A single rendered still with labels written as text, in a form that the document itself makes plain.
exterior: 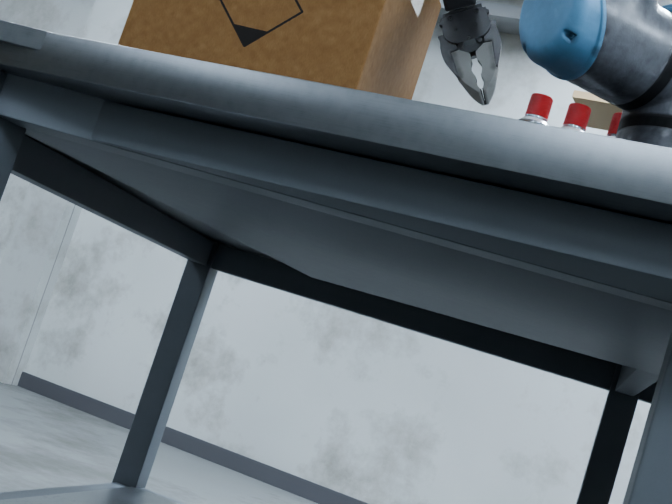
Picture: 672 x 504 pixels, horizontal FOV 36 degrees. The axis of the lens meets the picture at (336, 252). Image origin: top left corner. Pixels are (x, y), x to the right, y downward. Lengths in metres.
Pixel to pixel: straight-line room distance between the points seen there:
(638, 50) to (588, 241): 0.39
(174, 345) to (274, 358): 2.68
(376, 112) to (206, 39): 0.44
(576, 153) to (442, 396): 4.01
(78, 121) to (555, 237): 0.47
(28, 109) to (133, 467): 1.49
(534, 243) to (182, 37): 0.58
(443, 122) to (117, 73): 0.31
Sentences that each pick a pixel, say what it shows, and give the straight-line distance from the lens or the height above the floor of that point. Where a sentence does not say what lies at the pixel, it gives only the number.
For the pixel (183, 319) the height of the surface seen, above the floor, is 0.61.
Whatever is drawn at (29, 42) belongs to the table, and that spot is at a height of 0.82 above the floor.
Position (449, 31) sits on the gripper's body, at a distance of 1.59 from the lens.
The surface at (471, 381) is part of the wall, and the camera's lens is 4.70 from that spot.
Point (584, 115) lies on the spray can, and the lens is 1.54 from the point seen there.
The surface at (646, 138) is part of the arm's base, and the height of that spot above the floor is 0.95.
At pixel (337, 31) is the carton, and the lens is 1.17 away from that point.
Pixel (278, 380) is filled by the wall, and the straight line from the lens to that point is 5.04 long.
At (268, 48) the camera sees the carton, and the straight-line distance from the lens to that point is 1.19.
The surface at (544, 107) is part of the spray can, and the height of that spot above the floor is 1.07.
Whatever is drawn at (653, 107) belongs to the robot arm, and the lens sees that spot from 1.19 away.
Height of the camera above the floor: 0.62
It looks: 6 degrees up
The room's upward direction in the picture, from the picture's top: 18 degrees clockwise
